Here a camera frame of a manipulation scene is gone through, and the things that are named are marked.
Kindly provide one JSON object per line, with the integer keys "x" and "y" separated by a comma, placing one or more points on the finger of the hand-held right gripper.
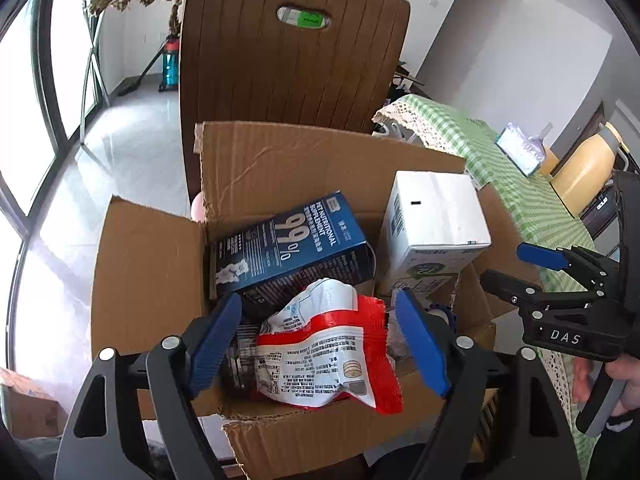
{"x": 542, "y": 255}
{"x": 510, "y": 287}

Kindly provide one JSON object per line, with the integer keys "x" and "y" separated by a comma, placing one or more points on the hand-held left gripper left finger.
{"x": 215, "y": 345}

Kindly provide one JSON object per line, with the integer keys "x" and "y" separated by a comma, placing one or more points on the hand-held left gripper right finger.
{"x": 420, "y": 345}

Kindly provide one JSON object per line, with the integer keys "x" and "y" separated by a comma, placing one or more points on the red white snack bag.
{"x": 325, "y": 360}

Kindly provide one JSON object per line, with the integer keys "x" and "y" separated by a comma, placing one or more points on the brown cardboard box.
{"x": 150, "y": 270}

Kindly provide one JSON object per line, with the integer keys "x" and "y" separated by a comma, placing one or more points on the white milk carton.
{"x": 435, "y": 215}

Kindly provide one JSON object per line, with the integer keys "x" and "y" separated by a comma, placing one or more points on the dark blue carton box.
{"x": 300, "y": 250}

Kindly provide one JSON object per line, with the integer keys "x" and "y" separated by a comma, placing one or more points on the person's right forearm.
{"x": 622, "y": 455}

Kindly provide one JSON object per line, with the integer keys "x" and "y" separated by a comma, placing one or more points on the person's right hand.
{"x": 625, "y": 385}

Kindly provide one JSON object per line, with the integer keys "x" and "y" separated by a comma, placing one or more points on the yellow round container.
{"x": 548, "y": 162}

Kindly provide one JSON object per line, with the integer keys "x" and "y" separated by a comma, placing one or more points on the yellow thermos jug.
{"x": 585, "y": 170}

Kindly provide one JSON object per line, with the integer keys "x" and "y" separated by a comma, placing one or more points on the green checked tablecloth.
{"x": 500, "y": 160}

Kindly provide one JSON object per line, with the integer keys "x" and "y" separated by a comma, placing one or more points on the purple tissue box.
{"x": 520, "y": 150}

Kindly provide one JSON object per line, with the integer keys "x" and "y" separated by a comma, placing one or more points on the small cardboard box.
{"x": 30, "y": 405}

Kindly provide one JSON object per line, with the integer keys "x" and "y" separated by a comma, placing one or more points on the black broom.
{"x": 137, "y": 80}

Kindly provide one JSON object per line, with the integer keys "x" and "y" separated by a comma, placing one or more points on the brown slatted chair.
{"x": 240, "y": 70}

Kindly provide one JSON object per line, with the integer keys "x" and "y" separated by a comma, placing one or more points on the blue red canister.
{"x": 171, "y": 62}

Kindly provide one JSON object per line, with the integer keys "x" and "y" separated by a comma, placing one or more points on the metal drying rack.
{"x": 95, "y": 60}

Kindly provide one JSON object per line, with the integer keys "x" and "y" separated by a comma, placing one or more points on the black window frame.
{"x": 47, "y": 80}

